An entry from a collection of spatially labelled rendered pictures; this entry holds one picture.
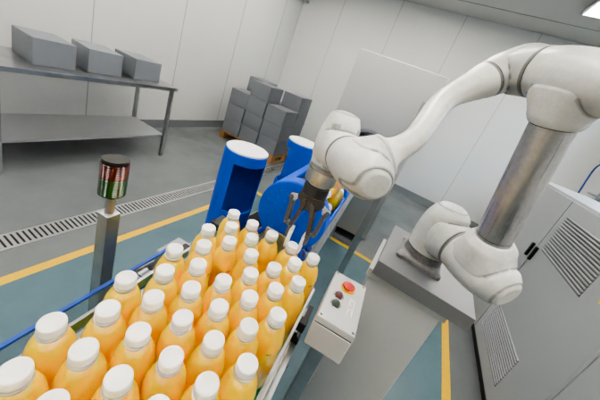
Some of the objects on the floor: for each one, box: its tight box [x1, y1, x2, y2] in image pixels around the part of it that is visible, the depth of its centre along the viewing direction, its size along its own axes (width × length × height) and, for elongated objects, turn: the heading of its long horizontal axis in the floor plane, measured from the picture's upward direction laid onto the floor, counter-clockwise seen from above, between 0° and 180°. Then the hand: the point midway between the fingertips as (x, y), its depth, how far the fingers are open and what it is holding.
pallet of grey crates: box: [220, 76, 313, 164], centre depth 506 cm, size 120×80×119 cm
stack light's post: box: [89, 210, 121, 292], centre depth 92 cm, size 4×4×110 cm
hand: (295, 239), depth 86 cm, fingers closed on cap, 4 cm apart
